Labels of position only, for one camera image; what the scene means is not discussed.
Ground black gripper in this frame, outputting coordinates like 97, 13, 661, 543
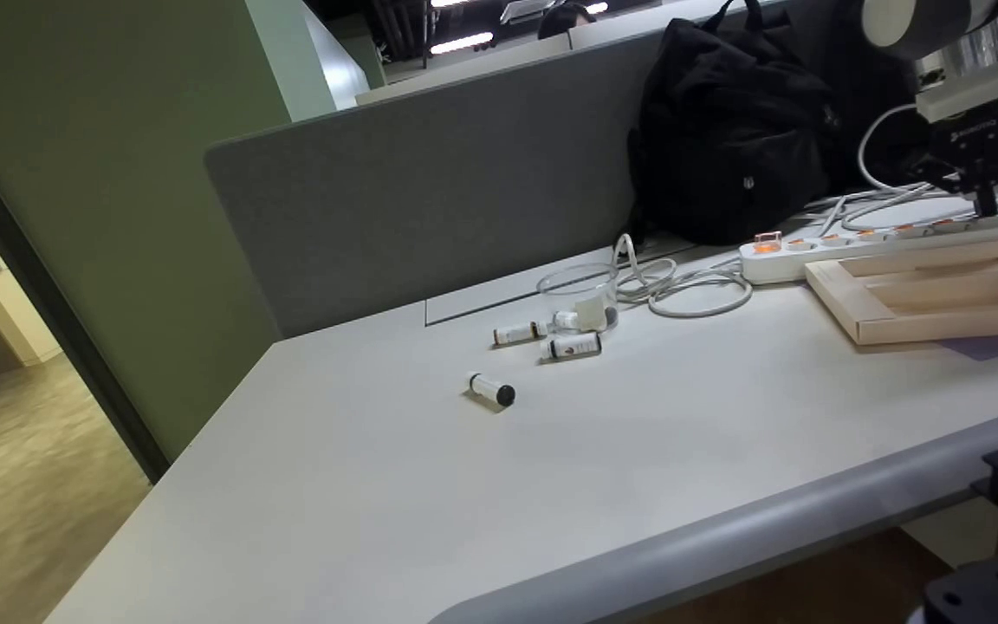
900, 103, 998, 221

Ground white power strip orange buttons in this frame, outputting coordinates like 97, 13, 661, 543
737, 207, 998, 292

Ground light wooden tray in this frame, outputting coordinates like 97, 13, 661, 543
803, 232, 998, 350

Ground black backpack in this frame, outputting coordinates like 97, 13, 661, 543
624, 0, 878, 250

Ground thin metal rod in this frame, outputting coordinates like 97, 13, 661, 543
421, 267, 620, 334

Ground grey desk divider panel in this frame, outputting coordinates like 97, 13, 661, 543
205, 16, 764, 341

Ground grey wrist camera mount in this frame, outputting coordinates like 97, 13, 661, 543
913, 43, 998, 124

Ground white loose cable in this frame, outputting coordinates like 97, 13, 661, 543
794, 185, 976, 239

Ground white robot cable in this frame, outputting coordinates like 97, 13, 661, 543
853, 102, 931, 194

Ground white power strip cable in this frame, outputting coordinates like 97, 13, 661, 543
539, 232, 760, 324

